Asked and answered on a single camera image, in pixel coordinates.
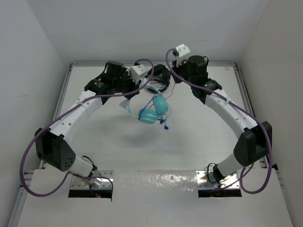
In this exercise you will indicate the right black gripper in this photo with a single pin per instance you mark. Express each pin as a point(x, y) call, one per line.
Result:
point(177, 68)

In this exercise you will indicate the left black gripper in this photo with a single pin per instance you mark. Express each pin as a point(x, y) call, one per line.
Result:
point(132, 86)

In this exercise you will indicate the teal cat-ear headphones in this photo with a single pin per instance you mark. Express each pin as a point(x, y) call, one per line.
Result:
point(145, 114)

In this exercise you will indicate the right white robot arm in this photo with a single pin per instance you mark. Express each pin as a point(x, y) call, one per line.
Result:
point(253, 139)

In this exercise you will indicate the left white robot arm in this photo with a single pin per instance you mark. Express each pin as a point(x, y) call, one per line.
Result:
point(53, 144)

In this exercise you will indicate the black headphones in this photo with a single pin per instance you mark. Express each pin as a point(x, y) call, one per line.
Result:
point(160, 80)

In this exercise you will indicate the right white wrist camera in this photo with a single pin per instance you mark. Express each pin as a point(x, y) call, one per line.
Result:
point(182, 53)

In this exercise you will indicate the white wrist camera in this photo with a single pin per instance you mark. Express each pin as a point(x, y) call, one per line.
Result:
point(182, 53)
point(138, 72)

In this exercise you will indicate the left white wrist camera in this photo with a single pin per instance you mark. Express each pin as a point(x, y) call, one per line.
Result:
point(138, 72)

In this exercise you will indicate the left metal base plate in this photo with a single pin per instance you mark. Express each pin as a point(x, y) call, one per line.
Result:
point(101, 186)

